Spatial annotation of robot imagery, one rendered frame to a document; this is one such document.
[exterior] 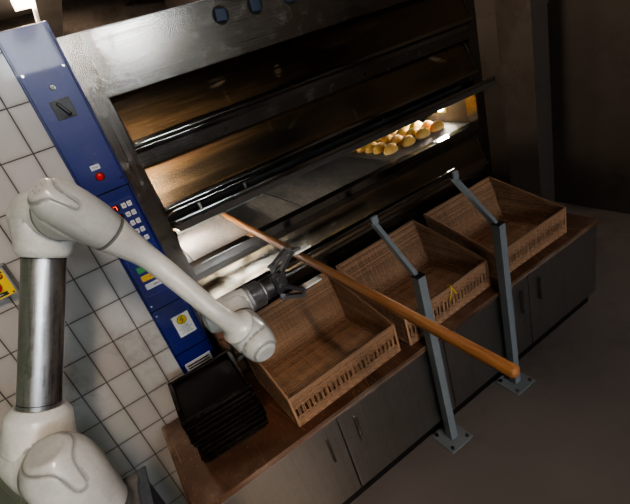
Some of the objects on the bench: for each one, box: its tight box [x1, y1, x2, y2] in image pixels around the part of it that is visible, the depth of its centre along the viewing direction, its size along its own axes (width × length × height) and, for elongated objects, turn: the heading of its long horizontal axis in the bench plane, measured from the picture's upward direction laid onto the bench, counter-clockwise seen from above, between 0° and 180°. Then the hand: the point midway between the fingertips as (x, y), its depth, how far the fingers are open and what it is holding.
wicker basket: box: [245, 273, 401, 427], centre depth 190 cm, size 49×56×28 cm
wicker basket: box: [423, 176, 567, 279], centre depth 234 cm, size 49×56×28 cm
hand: (312, 262), depth 150 cm, fingers open, 13 cm apart
